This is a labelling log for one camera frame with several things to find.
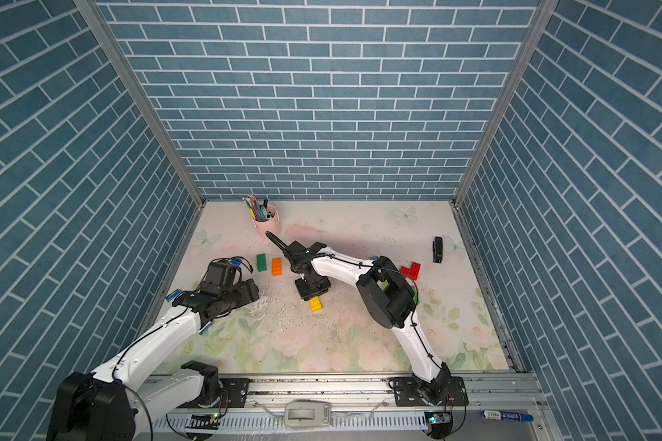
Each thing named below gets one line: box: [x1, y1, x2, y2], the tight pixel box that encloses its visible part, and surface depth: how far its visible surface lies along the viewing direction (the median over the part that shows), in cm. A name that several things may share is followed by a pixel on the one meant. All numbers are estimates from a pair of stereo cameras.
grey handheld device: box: [284, 400, 331, 428], surface depth 70 cm
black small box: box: [432, 236, 444, 264], surface depth 104 cm
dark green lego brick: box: [256, 253, 268, 272], surface depth 101 cm
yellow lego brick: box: [308, 295, 323, 313], surface depth 90 cm
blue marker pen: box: [480, 408, 535, 422], surface depth 71 cm
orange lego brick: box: [271, 257, 283, 277], surface depth 101 cm
